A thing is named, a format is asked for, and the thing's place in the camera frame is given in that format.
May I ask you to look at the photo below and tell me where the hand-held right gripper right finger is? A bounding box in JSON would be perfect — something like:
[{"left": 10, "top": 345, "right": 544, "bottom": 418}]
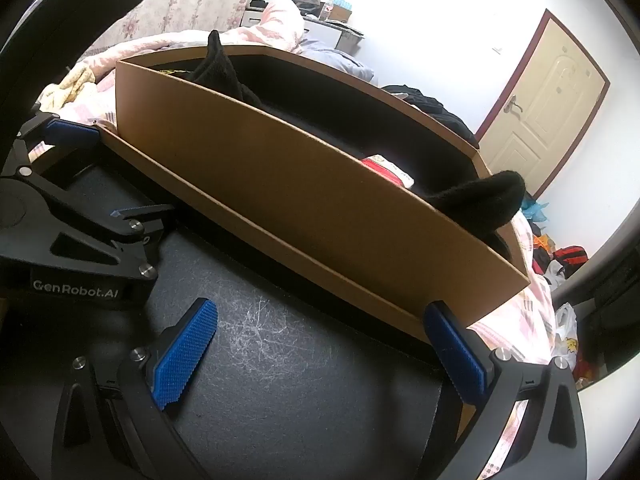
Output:
[{"left": 424, "top": 301, "right": 587, "bottom": 480}]

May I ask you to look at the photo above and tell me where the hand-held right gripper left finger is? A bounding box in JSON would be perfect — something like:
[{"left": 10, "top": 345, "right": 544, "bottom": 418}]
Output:
[{"left": 50, "top": 297, "right": 221, "bottom": 480}]

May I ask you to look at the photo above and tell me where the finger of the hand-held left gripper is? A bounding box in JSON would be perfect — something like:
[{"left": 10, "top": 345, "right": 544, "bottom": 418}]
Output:
[
  {"left": 45, "top": 187, "right": 177, "bottom": 281},
  {"left": 10, "top": 114, "right": 102, "bottom": 177}
]

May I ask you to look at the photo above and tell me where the deep cardboard box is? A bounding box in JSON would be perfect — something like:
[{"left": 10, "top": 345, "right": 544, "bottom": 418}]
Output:
[{"left": 115, "top": 45, "right": 531, "bottom": 328}]

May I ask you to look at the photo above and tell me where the black sock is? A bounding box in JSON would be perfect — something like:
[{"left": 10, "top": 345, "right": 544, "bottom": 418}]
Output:
[
  {"left": 187, "top": 30, "right": 266, "bottom": 108},
  {"left": 430, "top": 170, "right": 527, "bottom": 261}
]

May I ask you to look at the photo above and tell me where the red tissue pack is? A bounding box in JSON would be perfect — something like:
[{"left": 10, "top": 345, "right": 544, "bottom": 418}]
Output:
[{"left": 360, "top": 155, "right": 416, "bottom": 190}]

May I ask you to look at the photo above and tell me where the beige towel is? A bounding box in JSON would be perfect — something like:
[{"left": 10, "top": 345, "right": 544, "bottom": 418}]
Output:
[{"left": 40, "top": 67, "right": 96, "bottom": 111}]

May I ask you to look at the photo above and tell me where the pink plaid duvet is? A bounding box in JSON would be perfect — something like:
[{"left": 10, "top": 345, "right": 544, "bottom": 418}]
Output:
[{"left": 30, "top": 77, "right": 563, "bottom": 480}]

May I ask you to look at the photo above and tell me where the white plastic bag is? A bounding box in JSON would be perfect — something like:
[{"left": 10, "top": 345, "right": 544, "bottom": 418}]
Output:
[{"left": 554, "top": 302, "right": 581, "bottom": 356}]

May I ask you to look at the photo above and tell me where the red black bag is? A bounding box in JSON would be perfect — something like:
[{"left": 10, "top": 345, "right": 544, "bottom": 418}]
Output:
[{"left": 550, "top": 245, "right": 588, "bottom": 267}]

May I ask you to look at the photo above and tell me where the blue plastic bag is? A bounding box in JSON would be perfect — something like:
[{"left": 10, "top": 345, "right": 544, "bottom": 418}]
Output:
[{"left": 520, "top": 199, "right": 551, "bottom": 222}]

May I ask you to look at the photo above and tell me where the pink fluffy quilt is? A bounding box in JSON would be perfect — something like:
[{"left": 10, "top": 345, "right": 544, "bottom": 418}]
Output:
[{"left": 80, "top": 0, "right": 307, "bottom": 81}]

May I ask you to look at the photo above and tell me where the grey quilt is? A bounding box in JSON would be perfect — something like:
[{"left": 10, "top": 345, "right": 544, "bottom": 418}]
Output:
[{"left": 299, "top": 35, "right": 376, "bottom": 83}]

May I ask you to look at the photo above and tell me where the dark clothes pile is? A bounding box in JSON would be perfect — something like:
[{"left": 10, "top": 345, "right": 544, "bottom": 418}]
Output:
[{"left": 382, "top": 84, "right": 481, "bottom": 148}]

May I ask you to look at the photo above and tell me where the cream door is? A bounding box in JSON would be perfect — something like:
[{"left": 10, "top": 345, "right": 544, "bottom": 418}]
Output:
[{"left": 475, "top": 9, "right": 611, "bottom": 201}]

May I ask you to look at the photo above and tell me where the white nightstand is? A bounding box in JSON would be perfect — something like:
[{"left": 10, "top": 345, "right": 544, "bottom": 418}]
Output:
[{"left": 240, "top": 0, "right": 366, "bottom": 52}]

